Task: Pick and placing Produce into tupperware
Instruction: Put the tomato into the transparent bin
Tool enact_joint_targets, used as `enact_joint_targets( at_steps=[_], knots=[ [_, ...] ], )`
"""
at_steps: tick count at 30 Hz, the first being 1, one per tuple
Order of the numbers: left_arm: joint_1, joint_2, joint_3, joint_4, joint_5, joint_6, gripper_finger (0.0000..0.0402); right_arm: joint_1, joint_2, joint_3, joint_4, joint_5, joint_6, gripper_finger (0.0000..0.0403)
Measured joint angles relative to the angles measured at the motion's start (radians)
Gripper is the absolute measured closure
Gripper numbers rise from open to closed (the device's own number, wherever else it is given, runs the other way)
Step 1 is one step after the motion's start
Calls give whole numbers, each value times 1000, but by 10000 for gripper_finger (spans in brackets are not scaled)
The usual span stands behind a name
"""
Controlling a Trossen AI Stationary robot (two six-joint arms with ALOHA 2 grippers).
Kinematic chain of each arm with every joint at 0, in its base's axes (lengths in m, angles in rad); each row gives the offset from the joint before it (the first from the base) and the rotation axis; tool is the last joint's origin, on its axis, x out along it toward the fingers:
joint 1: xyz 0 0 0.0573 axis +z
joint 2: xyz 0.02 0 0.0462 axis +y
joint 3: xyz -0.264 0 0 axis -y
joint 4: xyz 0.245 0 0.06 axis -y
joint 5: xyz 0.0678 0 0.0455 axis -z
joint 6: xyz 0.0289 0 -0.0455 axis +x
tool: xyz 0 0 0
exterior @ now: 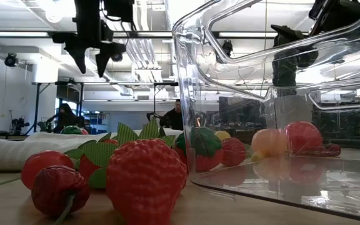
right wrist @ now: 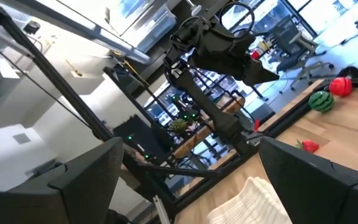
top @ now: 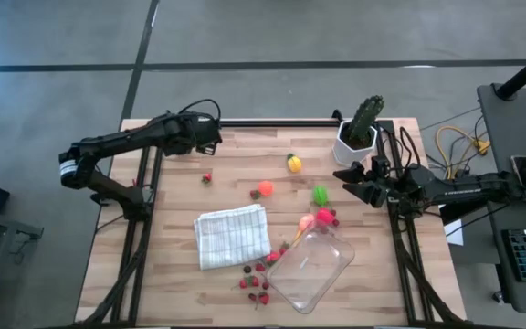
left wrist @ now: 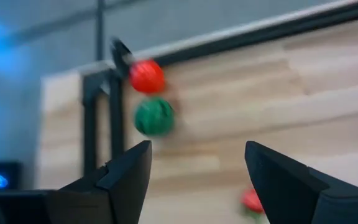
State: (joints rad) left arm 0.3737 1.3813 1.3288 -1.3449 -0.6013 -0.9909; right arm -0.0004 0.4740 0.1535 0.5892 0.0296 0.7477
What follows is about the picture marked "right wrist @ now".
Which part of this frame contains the wooden background table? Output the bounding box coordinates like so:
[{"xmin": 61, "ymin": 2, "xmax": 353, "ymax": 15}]
[{"xmin": 172, "ymin": 95, "xmax": 247, "ymax": 159}]

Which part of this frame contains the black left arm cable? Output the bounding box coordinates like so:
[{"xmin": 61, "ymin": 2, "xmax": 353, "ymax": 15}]
[{"xmin": 218, "ymin": 1, "xmax": 256, "ymax": 37}]

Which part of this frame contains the black computer tower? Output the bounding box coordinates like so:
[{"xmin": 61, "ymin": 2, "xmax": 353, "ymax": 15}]
[{"xmin": 112, "ymin": 114, "xmax": 167, "ymax": 162}]

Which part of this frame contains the green striped toy watermelon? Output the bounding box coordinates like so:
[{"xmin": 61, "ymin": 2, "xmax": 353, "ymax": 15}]
[{"xmin": 308, "ymin": 90, "xmax": 335, "ymax": 113}]

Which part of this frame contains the small potted plant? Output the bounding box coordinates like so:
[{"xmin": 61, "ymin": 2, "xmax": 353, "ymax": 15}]
[{"xmin": 169, "ymin": 118, "xmax": 188, "ymax": 134}]

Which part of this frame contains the clear storage bin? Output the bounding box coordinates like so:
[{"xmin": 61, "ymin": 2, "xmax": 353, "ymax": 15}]
[{"xmin": 121, "ymin": 4, "xmax": 177, "ymax": 54}]

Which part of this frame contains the red toy apple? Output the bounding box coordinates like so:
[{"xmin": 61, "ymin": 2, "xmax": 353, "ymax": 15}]
[{"xmin": 328, "ymin": 77, "xmax": 353, "ymax": 98}]

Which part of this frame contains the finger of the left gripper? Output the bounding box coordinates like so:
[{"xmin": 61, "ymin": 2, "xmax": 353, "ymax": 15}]
[{"xmin": 249, "ymin": 58, "xmax": 281, "ymax": 87}]

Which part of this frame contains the red toy strawberry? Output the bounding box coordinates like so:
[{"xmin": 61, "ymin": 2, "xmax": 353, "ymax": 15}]
[{"xmin": 296, "ymin": 139, "xmax": 320, "ymax": 154}]

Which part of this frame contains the white checked cloth towel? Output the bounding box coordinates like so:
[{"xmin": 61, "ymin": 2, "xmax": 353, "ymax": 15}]
[{"xmin": 206, "ymin": 176, "xmax": 293, "ymax": 224}]

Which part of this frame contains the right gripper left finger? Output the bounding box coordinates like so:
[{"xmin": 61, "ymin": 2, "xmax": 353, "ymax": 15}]
[{"xmin": 11, "ymin": 136, "xmax": 124, "ymax": 224}]

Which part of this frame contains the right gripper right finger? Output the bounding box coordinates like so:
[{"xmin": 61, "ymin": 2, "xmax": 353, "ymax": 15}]
[{"xmin": 259, "ymin": 136, "xmax": 358, "ymax": 224}]

